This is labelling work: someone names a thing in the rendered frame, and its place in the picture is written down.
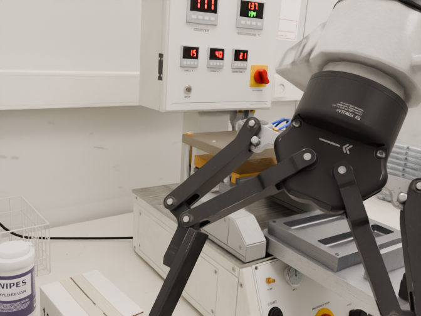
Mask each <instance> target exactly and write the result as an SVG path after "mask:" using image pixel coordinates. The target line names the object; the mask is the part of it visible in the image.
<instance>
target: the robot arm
mask: <svg viewBox="0 0 421 316"><path fill-rule="evenodd" d="M275 71H276V73H277V74H278V75H279V76H281V77H283V78H284V79H285V80H287V81H288V82H290V83H291V84H293V85H294V86H295V87H297V88H298V89H300V90H301V91H302V92H304V93H303V96H302V97H301V100H300V102H299V104H298V106H297V109H296V111H295V113H294V115H293V117H292V119H291V122H290V124H289V125H288V127H287V128H286V129H285V130H284V131H283V132H281V133H280V134H279V133H277V132H275V131H273V130H271V129H269V128H267V127H265V126H263V125H262V124H261V123H260V121H259V119H258V118H257V117H249V118H247V119H246V121H245V122H244V124H243V126H242V127H241V129H240V131H239V132H238V134H237V135H236V138H235V139H234V140H233V141H232V142H230V143H229V144H228V145H227V146H225V147H224V148H223V149H222V150H221V151H220V152H218V153H217V154H216V155H215V156H214V157H213V158H211V159H210V160H209V161H207V162H206V163H205V164H204V165H203V166H202V167H201V168H199V169H198V170H197V171H195V172H194V173H193V174H192V175H191V176H190V177H188V178H187V179H186V180H185V181H184V182H183V183H182V184H180V185H179V186H178V187H176V188H175V189H174V190H173V191H172V192H171V193H170V194H168V195H167V196H166V197H165V198H164V207H165V208H166V209H168V210H169V211H170V212H171V213H172V214H173V215H174V216H175V217H176V219H177V222H178V225H177V229H176V231H175V233H174V235H173V237H172V240H171V242H170V244H169V246H168V248H167V251H166V252H165V254H164V258H163V265H165V266H167V267H169V268H170V270H169V272H168V274H167V276H166V278H165V281H164V283H163V285H162V287H161V289H160V291H159V294H158V295H157V298H156V300H155V302H154V304H153V306H152V309H151V311H150V313H149V315H148V316H172V314H173V312H174V310H175V307H176V305H177V303H178V301H179V298H180V296H181V294H182V292H183V290H184V288H185V286H186V284H187V281H188V279H189V277H190V274H191V273H192V270H193V269H194V266H195V264H196V262H197V260H198V257H199V255H200V253H201V251H202V249H203V247H204V245H205V242H206V240H207V238H208V236H209V235H208V234H205V233H203V232H201V228H204V227H206V226H207V225H209V224H212V223H214V222H216V221H218V220H220V219H222V218H224V217H226V216H228V215H230V214H232V213H235V212H236V211H238V210H240V209H242V208H245V207H246V206H248V205H250V204H252V203H255V202H256V201H258V200H260V199H263V198H265V197H267V196H270V195H273V194H276V193H278V192H280V191H282V190H285V191H286V193H287V194H288V195H289V196H290V197H291V199H294V200H295V201H298V202H300V203H306V204H312V205H313V206H314V207H316V208H317V209H319V210H320V211H321V212H324V213H326V214H329V215H331V214H341V213H344V214H345V217H346V220H347V222H348V225H349V228H350V230H351V233H352V235H353V239H354V241H355V244H356V247H357V250H358V253H359V256H360V259H361V262H362V264H363V267H364V270H365V273H366V276H367V278H368V282H369V284H370V288H371V290H372V293H373V296H374V299H375V302H376V305H377V307H378V311H379V313H380V316H421V178H415V179H414V180H412V181H411V180H408V179H404V178H401V177H397V176H392V175H389V174H388V172H387V161H388V158H389V157H390V154H391V152H392V149H393V146H394V145H395V142H396V139H397V137H398V135H399V132H400V130H401V128H402V125H403V123H404V120H405V118H406V116H407V113H408V109H409V108H415V107H418V105H419V104H420V103H421V0H338V1H337V2H336V4H335V5H334V7H333V10H332V12H331V14H330V16H329V18H328V19H327V21H325V22H324V23H321V24H320V25H319V26H318V27H317V28H316V29H314V30H313V31H312V32H310V34H308V35H307V36H305V37H304V38H303V39H302V40H301V41H299V42H298V43H296V44H295V45H293V46H292V47H290V48H288V49H287V50H285V51H283V53H282V55H281V56H280V58H279V60H278V62H277V64H276V66H275ZM267 147H274V152H275V155H276V160H277V164H276V165H274V166H272V167H270V168H268V169H266V170H264V171H262V172H260V173H259V174H258V175H257V176H256V177H253V178H252V179H250V180H248V181H246V182H243V183H242V184H240V185H238V186H236V187H233V188H232V189H230V190H228V191H226V192H223V193H222V194H220V195H218V196H216V197H214V198H212V199H210V200H208V201H206V202H204V203H202V204H200V205H198V206H196V207H194V208H191V207H192V206H193V205H194V204H195V203H196V202H197V201H199V200H200V199H201V198H203V197H204V196H205V195H206V194H207V193H208V192H209V191H211V190H212V189H213V188H215V187H216V186H217V185H218V184H219V183H220V182H222V181H223V180H224V179H225V178H226V177H227V176H229V175H230V174H231V173H232V172H234V171H235V170H236V169H237V168H238V167H239V166H241V165H242V164H243V163H245V162H246V161H247V160H248V158H250V156H252V154H253V153H254V152H255V153H260V152H262V151H263V150H264V149H265V148H267ZM382 190H385V191H387V192H388V193H389V194H390V196H391V203H392V205H393V207H395V208H396V209H399V210H400V232H401V239H402V248H403V259H404V264H405V274H406V280H407V290H408V300H409V306H410V310H404V309H401V308H400V305H399V302H398V299H397V296H396V294H395V291H394V289H393V285H392V283H391V280H390V277H389V275H388V272H387V269H386V266H385V264H384V261H383V258H382V255H381V253H380V250H379V247H378V244H377V241H376V239H375V236H374V234H373V230H372V227H371V225H370V221H369V218H368V215H367V212H366V209H365V206H364V203H363V202H364V201H365V200H367V199H369V198H370V197H372V196H374V195H376V194H378V193H379V192H380V191H382Z"/></svg>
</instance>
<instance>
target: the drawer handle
mask: <svg viewBox="0 0 421 316"><path fill-rule="evenodd" d="M398 296H399V297H402V298H403V299H405V300H407V301H409V300H408V290H407V280H406V274H405V273H404V274H403V277H402V279H401V282H400V288H399V292H398Z"/></svg>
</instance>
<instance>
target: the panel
mask: <svg viewBox="0 0 421 316"><path fill-rule="evenodd" d="M287 266H288V264H286V263H285V262H283V261H281V260H280V259H278V258H276V259H273V260H269V261H265V262H263V263H259V264H256V265H252V266H251V267H252V274H253V277H254V284H255V287H256V293H257V300H258V304H259V310H260V314H261V316H270V314H271V311H272V310H273V309H275V308H278V309H280V310H281V311H282V313H283V316H322V315H323V314H330V315H331V316H349V312H350V310H353V309H355V310H356V309H360V308H358V307H357V306H355V305H353V304H352V303H350V302H349V301H347V300H345V299H344V298H342V297H340V296H339V295H337V294H335V293H334V292H332V291H331V290H329V289H327V288H326V287H324V286H322V285H320V284H319V283H317V282H316V281H314V280H312V279H311V278H309V277H308V276H306V275H304V274H303V281H302V282H301V283H300V285H298V286H297V287H292V286H289V285H288V284H287V283H286V280H285V278H284V272H285V269H286V267H287Z"/></svg>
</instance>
